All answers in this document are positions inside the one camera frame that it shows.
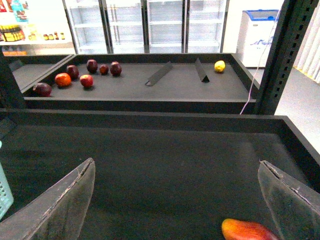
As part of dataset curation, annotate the black perforated shelf post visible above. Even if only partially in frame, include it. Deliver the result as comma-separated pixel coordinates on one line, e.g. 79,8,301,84
254,0,319,115

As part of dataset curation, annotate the black lower display tray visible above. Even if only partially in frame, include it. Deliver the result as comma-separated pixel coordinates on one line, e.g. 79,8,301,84
0,109,320,240

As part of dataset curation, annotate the light green plastic basket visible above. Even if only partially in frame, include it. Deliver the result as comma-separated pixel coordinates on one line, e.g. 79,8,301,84
0,141,15,221

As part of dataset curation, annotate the orange red apple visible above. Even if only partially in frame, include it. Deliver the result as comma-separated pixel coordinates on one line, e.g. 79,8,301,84
54,72,72,88

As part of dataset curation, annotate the black left side tray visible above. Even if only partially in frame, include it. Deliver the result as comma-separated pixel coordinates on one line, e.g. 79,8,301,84
4,54,74,93

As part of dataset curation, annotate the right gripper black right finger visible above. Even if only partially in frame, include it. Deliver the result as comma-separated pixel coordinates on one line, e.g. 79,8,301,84
257,161,320,240

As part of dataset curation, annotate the black upper display tray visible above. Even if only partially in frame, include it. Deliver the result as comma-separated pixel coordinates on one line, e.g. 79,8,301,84
23,53,259,114

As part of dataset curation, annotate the white grocery shelf with bottles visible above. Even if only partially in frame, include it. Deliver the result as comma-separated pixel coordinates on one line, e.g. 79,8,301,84
0,0,75,56

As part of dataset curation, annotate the yellow lemon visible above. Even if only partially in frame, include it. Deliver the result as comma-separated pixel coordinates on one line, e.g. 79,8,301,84
214,60,226,73

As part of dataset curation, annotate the white blue chest freezer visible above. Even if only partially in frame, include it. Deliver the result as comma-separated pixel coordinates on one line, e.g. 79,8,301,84
236,9,279,68

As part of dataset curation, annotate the dark red apple front left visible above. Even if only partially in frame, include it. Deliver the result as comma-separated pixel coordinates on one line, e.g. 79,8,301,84
32,82,52,97

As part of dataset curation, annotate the black divider strip right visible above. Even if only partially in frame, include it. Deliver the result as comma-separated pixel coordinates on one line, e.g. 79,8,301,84
195,58,210,83

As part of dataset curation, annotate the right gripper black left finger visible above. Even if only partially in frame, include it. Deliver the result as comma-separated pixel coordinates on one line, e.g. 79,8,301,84
0,158,96,240

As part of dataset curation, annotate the small dark red apple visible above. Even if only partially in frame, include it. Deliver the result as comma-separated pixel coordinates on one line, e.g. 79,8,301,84
99,64,109,76

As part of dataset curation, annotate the glass door refrigerator row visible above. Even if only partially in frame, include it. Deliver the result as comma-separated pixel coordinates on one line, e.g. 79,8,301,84
63,0,229,54

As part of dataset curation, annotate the orange red mango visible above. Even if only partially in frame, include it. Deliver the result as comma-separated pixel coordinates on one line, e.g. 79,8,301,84
221,218,279,240

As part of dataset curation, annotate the white cable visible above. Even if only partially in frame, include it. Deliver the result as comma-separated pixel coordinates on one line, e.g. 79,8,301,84
239,9,281,116

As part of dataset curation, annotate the dark red apple back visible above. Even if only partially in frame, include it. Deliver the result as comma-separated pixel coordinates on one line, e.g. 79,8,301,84
86,59,98,74

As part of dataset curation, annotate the dark red apple right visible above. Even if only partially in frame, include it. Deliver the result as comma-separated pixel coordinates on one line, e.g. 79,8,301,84
110,61,122,77

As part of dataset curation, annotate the black divider strip left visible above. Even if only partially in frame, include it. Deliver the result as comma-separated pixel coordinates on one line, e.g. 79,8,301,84
145,61,173,87

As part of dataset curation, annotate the black divider strip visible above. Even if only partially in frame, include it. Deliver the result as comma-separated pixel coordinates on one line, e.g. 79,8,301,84
195,58,210,83
145,61,173,87

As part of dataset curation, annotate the black display tray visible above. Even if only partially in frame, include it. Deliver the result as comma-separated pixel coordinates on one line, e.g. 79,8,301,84
0,109,320,240
23,53,259,114

